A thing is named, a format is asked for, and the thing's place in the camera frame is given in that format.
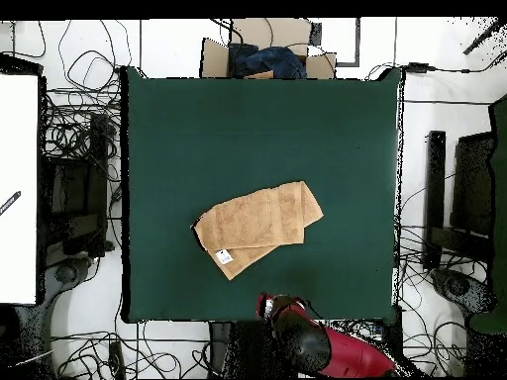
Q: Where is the black slanted rod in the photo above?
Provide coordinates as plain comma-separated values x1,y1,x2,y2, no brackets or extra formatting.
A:
462,17,507,56

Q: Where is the tan terry towel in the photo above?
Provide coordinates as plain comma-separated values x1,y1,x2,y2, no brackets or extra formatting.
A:
192,180,325,281

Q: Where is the grey metal frame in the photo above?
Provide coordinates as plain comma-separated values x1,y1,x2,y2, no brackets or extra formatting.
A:
336,17,361,67

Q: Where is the brown cardboard box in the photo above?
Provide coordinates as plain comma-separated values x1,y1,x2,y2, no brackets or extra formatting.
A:
199,17,338,80

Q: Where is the dark blue garment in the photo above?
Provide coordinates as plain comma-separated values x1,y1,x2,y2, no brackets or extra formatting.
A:
229,44,308,80

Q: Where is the black upright bar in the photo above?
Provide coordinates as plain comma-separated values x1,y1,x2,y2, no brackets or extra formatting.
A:
422,130,448,271

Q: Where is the black adapter cable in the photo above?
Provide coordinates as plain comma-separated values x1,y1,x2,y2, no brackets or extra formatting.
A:
427,49,507,75

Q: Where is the black marker strip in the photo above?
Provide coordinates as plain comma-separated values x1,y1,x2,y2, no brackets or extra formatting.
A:
0,190,22,217

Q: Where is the dark green fabric panel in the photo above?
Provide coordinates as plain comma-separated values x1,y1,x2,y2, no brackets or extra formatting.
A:
468,94,507,334

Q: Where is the white board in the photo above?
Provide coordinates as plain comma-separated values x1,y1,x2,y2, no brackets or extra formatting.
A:
0,72,40,306

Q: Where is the dark green table cloth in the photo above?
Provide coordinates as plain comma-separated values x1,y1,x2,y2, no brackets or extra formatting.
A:
120,65,403,324

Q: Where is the black power strip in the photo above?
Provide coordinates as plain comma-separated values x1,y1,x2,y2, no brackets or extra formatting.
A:
108,340,127,379

